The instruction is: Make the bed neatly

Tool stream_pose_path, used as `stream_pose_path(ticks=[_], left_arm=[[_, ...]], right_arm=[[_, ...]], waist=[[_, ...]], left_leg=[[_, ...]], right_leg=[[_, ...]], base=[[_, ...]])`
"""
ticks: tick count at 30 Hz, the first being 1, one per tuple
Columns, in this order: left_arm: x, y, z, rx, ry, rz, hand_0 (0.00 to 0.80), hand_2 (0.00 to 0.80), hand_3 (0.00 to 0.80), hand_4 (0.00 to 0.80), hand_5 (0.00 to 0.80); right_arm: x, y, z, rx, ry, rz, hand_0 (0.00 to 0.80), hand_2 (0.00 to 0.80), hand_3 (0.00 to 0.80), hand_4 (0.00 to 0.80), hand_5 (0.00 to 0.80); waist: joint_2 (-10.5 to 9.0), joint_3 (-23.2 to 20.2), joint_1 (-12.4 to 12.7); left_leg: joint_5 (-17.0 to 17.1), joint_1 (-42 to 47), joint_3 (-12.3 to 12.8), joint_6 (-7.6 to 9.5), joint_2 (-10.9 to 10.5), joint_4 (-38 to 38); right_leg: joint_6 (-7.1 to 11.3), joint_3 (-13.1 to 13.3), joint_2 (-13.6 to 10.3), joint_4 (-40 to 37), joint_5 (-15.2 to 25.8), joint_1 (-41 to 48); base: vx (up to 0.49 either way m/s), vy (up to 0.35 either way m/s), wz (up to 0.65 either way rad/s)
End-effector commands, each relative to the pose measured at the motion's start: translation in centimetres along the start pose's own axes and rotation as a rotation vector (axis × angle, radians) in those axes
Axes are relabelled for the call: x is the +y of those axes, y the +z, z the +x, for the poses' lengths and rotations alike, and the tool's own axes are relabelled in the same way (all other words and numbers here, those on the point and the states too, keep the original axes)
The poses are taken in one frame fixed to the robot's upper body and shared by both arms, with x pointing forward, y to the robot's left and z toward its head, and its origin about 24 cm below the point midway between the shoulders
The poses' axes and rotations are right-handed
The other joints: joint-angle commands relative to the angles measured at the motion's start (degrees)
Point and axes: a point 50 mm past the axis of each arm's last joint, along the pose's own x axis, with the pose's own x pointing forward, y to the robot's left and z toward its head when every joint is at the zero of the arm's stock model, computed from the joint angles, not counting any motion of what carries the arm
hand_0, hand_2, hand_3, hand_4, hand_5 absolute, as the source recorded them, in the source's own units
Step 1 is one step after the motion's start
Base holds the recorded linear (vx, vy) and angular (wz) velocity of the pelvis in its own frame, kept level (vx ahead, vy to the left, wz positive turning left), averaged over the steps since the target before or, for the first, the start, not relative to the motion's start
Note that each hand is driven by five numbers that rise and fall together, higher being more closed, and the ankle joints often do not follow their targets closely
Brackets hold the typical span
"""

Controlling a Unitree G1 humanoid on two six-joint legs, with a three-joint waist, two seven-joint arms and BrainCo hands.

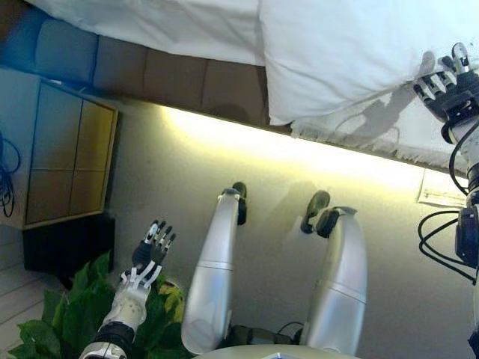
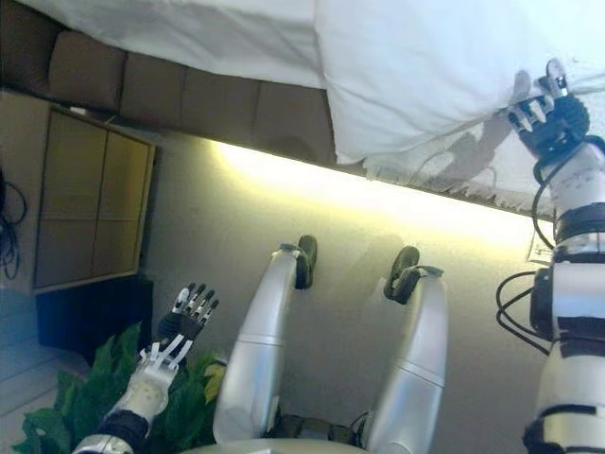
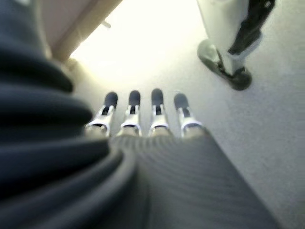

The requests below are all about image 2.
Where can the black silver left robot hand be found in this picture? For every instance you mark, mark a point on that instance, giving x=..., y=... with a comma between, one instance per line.
x=184, y=324

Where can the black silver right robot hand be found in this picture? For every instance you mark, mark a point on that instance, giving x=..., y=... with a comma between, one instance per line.
x=558, y=123

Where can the large white pillow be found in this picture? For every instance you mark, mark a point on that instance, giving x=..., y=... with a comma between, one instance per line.
x=416, y=71

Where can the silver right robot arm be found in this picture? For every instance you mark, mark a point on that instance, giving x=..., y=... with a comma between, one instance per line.
x=576, y=302

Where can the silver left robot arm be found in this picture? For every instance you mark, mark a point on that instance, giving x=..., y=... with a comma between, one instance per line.
x=142, y=397

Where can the silver left robot leg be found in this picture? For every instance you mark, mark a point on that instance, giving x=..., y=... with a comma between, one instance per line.
x=255, y=340

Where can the silver robot leg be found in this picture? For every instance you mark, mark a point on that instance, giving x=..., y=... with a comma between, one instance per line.
x=416, y=354
x=255, y=340

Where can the black low shelf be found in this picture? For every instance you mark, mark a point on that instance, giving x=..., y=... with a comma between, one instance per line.
x=94, y=317

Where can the green leafy plant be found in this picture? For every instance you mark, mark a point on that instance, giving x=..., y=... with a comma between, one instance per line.
x=85, y=392

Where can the white paper label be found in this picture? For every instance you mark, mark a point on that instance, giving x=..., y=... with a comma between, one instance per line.
x=539, y=250

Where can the silver robot torso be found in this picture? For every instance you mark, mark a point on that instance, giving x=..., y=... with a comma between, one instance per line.
x=264, y=449

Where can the wooden nightstand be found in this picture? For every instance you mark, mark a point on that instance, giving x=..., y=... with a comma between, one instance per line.
x=85, y=198

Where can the dark right robot foot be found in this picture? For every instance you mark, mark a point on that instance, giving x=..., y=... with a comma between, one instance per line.
x=402, y=269

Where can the silver right robot leg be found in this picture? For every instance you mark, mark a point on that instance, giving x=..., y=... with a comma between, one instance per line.
x=416, y=354

